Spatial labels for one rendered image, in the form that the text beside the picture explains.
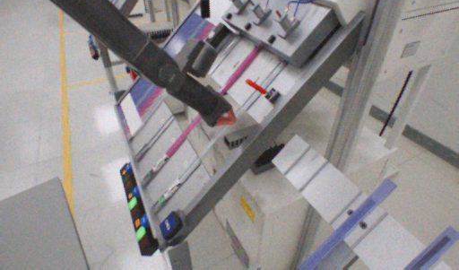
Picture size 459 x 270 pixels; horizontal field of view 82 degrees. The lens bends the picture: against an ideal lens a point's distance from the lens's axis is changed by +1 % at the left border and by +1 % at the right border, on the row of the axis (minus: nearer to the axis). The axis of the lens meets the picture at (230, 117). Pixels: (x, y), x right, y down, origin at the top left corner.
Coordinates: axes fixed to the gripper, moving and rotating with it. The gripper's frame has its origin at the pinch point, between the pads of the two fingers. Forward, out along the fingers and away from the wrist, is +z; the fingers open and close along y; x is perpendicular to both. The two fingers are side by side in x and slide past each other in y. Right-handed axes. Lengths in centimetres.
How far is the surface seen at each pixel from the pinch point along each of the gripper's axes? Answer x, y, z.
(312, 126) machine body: -15, 17, 58
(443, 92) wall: -92, 19, 154
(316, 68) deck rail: -21.7, -9.8, -0.3
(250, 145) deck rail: 0.8, -10.0, 0.2
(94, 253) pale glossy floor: 105, 44, 33
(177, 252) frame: 30.7, -14.4, 1.0
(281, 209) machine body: 13.6, -10.2, 33.7
